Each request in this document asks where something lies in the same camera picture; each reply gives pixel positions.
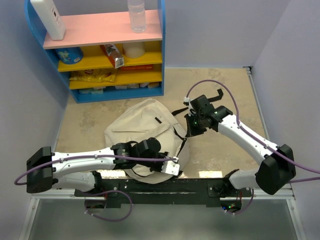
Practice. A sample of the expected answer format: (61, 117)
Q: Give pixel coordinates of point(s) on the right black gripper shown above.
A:
(192, 130)

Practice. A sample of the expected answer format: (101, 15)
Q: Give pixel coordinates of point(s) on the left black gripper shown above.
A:
(159, 168)

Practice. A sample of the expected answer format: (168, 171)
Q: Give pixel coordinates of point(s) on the beige canvas backpack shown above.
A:
(151, 119)

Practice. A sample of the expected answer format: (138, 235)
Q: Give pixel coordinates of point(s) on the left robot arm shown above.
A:
(47, 169)

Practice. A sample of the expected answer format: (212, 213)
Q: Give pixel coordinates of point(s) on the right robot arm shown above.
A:
(276, 167)

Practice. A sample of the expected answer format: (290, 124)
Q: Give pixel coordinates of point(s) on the yellow chips bag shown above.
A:
(100, 75)

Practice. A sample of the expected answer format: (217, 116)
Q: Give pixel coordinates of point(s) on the red flat box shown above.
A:
(137, 67)

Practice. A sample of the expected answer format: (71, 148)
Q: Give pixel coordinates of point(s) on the white small boxes row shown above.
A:
(101, 90)

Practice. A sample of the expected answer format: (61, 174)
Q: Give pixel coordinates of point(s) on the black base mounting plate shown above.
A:
(176, 191)

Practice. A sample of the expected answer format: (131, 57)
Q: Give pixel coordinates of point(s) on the orange silver snack packet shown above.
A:
(114, 55)

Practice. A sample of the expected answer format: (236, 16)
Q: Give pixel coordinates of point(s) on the white cylindrical container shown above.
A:
(133, 50)

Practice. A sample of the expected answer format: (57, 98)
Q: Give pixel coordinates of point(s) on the blue shelf unit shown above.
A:
(89, 31)

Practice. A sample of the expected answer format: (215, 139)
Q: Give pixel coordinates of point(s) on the blue round snack tub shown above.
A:
(70, 55)

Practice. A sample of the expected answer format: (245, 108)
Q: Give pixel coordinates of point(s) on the clear plastic water bottle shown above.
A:
(137, 15)

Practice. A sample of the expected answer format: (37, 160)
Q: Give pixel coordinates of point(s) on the white rectangular bottle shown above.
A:
(50, 17)

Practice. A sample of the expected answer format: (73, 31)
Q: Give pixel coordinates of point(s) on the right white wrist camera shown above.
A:
(187, 103)

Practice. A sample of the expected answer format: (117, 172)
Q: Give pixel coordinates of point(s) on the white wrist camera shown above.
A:
(187, 103)
(171, 167)

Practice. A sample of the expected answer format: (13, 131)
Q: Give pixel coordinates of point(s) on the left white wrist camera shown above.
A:
(171, 167)

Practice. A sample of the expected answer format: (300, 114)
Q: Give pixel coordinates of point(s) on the aluminium frame rail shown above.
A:
(142, 174)

